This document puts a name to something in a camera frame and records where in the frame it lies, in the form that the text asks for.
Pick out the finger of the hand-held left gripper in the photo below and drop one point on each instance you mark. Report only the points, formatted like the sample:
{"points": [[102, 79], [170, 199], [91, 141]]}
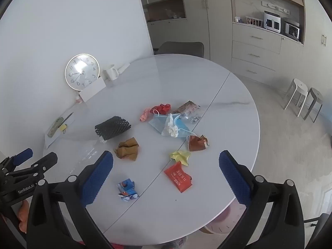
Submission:
{"points": [[42, 162], [23, 155]]}

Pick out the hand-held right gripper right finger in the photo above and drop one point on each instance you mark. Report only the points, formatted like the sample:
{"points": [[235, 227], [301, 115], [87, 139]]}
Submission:
{"points": [[234, 179]]}

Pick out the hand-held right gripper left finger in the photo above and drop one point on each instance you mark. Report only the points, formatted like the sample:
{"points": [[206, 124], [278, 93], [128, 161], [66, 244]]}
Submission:
{"points": [[97, 179]]}

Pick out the blue printed carton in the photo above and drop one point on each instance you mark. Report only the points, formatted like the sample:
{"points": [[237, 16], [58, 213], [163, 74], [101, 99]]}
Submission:
{"points": [[127, 189]]}

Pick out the brown paper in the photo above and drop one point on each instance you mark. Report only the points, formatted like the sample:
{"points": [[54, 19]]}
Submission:
{"points": [[127, 149]]}

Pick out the brown torn wrapper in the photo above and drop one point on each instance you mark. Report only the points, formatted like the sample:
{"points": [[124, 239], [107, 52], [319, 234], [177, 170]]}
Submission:
{"points": [[196, 143]]}

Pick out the black foam net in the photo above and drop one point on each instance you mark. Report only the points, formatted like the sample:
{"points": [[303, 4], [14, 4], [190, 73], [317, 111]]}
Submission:
{"points": [[112, 128]]}

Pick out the red packet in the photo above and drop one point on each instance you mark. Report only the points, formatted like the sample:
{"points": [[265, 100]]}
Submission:
{"points": [[178, 177]]}

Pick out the yellow paper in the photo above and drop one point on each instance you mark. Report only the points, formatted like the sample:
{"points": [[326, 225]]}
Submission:
{"points": [[180, 157]]}

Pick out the pink paper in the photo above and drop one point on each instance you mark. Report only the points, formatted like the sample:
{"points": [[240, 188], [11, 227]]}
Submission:
{"points": [[145, 114]]}

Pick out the blue face mask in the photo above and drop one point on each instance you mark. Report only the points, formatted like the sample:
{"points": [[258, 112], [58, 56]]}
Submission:
{"points": [[157, 123]]}

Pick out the white tissue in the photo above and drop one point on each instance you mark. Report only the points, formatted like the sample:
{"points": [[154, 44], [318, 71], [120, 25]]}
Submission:
{"points": [[170, 127]]}

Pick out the clear printed packet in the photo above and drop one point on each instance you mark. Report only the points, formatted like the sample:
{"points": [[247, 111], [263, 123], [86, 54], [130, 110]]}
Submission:
{"points": [[188, 109]]}

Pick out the red paper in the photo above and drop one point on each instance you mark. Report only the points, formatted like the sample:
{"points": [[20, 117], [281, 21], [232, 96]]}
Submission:
{"points": [[162, 108]]}

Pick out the person's left hand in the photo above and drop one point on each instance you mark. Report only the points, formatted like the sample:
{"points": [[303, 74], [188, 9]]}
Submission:
{"points": [[22, 210]]}

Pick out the green utility knife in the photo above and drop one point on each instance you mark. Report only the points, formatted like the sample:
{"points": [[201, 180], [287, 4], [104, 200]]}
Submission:
{"points": [[54, 128]]}

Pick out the clear plastic bottle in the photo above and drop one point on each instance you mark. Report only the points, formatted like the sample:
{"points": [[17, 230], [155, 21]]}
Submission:
{"points": [[102, 141]]}

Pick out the yellow clip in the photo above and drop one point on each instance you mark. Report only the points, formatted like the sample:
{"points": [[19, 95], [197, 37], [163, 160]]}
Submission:
{"points": [[62, 127]]}

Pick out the black pen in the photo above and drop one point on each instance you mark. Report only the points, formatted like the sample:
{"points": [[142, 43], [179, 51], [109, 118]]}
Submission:
{"points": [[68, 118]]}

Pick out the small pink item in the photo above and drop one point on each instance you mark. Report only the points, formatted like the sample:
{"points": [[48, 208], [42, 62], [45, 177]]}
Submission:
{"points": [[78, 99]]}

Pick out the red garment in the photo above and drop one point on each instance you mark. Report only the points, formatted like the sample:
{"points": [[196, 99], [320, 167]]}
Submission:
{"points": [[124, 246]]}

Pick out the white cardboard box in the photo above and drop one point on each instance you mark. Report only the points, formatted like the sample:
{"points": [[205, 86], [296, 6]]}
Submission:
{"points": [[92, 90]]}

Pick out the grey fuzzy garment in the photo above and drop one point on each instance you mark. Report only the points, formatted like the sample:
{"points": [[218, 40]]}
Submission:
{"points": [[173, 243]]}

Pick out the white mug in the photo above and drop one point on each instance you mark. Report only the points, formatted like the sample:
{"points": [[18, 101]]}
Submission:
{"points": [[110, 73]]}

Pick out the white stool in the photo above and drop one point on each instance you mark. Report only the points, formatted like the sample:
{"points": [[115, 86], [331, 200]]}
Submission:
{"points": [[298, 85]]}

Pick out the long white box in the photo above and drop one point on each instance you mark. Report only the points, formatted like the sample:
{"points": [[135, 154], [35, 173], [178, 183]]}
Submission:
{"points": [[124, 66]]}

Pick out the grey stool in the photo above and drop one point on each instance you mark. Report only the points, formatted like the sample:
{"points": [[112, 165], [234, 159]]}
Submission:
{"points": [[316, 94]]}

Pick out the grey chair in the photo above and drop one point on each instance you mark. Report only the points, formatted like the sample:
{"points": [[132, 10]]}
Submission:
{"points": [[181, 48]]}

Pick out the silver toaster oven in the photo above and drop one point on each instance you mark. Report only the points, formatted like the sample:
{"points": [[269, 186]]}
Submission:
{"points": [[291, 31]]}

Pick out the white dish rack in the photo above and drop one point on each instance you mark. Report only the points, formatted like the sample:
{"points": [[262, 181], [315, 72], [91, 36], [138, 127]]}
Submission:
{"points": [[254, 21]]}

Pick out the white kitchen appliance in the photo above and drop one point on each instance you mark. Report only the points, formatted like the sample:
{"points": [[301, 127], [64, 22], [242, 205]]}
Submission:
{"points": [[272, 22]]}

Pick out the round white wall clock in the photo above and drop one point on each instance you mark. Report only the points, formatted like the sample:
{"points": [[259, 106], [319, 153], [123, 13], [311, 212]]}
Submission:
{"points": [[82, 71]]}

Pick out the beige wall cabinet unit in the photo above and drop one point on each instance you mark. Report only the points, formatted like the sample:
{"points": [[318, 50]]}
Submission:
{"points": [[220, 18]]}

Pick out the white wall rack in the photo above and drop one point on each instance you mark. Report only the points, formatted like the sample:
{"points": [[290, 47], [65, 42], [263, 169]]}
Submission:
{"points": [[275, 7]]}

